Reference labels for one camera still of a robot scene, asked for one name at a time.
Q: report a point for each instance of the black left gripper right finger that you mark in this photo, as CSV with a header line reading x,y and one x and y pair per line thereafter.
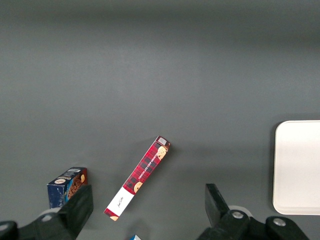
x,y
217,210

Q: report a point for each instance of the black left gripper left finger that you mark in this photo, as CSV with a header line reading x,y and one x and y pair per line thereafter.
x,y
75,210

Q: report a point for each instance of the red tartan cookie box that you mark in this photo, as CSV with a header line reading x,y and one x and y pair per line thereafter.
x,y
145,170

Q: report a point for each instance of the dark blue cookie box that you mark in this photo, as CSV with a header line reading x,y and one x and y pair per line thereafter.
x,y
56,195

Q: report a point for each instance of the beige plastic tray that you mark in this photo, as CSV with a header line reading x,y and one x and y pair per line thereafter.
x,y
297,167

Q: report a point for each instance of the multicoloured puzzle cube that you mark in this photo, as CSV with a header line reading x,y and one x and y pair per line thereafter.
x,y
135,238

